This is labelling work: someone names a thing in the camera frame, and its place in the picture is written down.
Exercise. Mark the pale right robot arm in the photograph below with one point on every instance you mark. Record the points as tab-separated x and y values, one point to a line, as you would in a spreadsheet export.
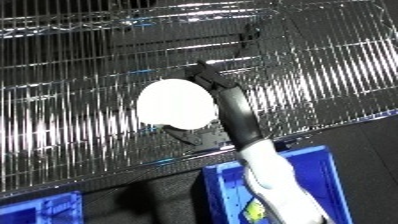
278	186

